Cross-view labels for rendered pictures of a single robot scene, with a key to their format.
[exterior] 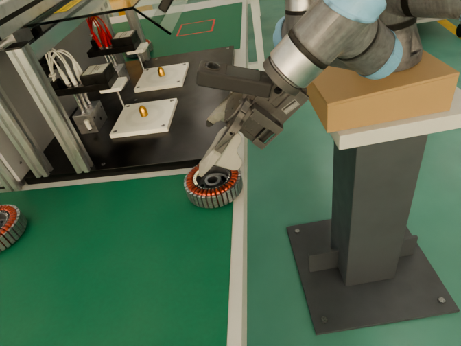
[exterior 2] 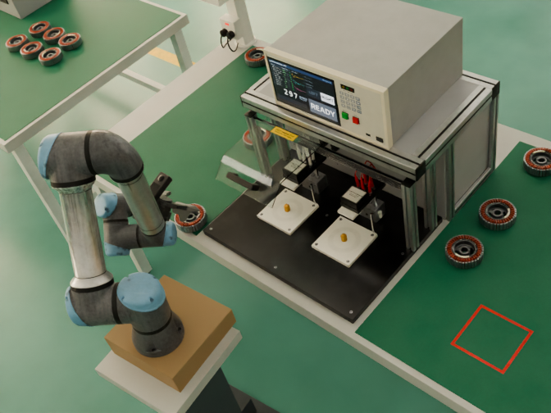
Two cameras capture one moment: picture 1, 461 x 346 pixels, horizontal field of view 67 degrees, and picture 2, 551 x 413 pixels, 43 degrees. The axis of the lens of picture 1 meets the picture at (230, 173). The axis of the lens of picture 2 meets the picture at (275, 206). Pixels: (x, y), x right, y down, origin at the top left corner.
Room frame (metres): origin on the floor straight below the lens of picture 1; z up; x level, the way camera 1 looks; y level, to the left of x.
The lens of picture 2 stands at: (1.91, -1.03, 2.46)
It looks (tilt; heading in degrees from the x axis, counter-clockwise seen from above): 45 degrees down; 133
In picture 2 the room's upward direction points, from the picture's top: 15 degrees counter-clockwise
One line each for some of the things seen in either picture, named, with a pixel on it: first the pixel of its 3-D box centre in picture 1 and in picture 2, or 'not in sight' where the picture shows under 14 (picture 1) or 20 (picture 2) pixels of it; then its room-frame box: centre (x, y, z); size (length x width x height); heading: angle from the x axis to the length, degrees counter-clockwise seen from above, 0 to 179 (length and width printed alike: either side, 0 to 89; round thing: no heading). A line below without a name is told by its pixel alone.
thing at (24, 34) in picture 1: (12, 33); not in sight; (0.77, 0.37, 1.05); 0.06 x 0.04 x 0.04; 170
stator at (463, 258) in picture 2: (138, 48); (464, 251); (1.42, 0.25, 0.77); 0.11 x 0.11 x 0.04
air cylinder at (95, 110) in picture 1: (90, 117); (313, 180); (0.85, 0.33, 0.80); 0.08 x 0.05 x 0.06; 170
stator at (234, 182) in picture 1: (213, 182); (190, 218); (0.52, 0.04, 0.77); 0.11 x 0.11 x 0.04
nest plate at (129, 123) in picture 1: (145, 117); (288, 211); (0.83, 0.19, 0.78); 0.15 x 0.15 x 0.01; 80
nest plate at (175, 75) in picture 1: (162, 77); (344, 240); (1.07, 0.15, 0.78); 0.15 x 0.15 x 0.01; 80
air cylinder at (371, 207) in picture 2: (116, 77); (371, 207); (1.09, 0.29, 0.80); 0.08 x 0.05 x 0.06; 170
